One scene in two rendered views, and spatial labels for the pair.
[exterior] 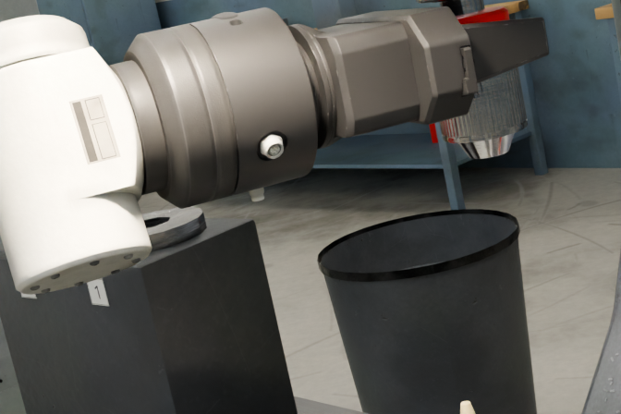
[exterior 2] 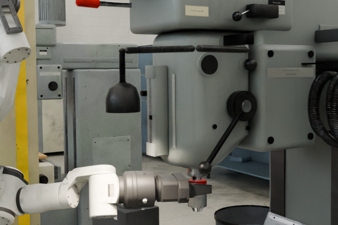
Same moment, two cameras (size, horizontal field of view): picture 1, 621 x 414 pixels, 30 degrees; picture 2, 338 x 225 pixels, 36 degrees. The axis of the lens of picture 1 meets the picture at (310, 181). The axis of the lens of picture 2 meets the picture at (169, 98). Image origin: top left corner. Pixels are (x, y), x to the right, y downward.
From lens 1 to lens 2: 0.70 m
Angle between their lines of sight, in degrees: 12
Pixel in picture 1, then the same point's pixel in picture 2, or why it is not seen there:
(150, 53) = (125, 177)
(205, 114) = (132, 192)
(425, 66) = (179, 192)
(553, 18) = not seen: outside the picture
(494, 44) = (198, 189)
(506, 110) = (200, 203)
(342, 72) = (162, 189)
